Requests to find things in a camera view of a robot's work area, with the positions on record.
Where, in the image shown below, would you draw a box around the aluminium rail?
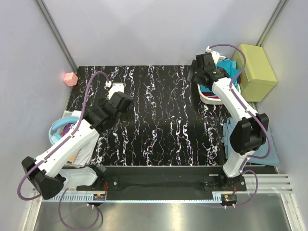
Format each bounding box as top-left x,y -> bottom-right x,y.
244,174 -> 293,193

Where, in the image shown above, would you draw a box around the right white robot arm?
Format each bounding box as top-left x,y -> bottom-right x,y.
189,52 -> 269,191

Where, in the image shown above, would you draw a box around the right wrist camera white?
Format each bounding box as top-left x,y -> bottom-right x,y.
205,46 -> 220,64

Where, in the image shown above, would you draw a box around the folded grey-blue t shirt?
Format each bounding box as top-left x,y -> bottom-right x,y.
221,117 -> 280,167

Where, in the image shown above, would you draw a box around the red shirt in basket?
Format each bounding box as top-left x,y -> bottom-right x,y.
200,85 -> 219,99

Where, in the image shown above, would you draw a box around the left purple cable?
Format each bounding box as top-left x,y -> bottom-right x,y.
18,71 -> 111,228

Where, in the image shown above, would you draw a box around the stack of papers and books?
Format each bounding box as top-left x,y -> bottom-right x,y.
62,110 -> 99,168

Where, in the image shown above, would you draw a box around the light blue headphones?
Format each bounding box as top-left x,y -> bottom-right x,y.
49,116 -> 79,146

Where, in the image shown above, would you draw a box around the pink cube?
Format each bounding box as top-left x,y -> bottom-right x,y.
63,72 -> 78,87

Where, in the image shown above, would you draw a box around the white perforated laundry basket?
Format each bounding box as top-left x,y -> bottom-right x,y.
197,55 -> 242,104

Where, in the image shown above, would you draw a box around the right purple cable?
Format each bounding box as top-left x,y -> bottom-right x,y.
209,43 -> 272,208

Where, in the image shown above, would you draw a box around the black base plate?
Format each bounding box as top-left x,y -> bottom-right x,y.
77,166 -> 247,192

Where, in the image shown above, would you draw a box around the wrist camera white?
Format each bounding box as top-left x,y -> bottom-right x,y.
105,81 -> 125,97
205,46 -> 220,64

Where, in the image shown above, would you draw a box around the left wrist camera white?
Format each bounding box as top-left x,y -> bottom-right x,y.
105,81 -> 125,97

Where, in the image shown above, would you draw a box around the green storage box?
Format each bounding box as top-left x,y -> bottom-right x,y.
238,44 -> 278,102

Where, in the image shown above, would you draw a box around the purple cable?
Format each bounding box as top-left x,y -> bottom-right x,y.
18,71 -> 111,228
209,43 -> 272,208

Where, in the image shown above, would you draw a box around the teal t shirt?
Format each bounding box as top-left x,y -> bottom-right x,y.
216,58 -> 241,79

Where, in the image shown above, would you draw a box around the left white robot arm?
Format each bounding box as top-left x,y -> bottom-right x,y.
21,91 -> 133,200

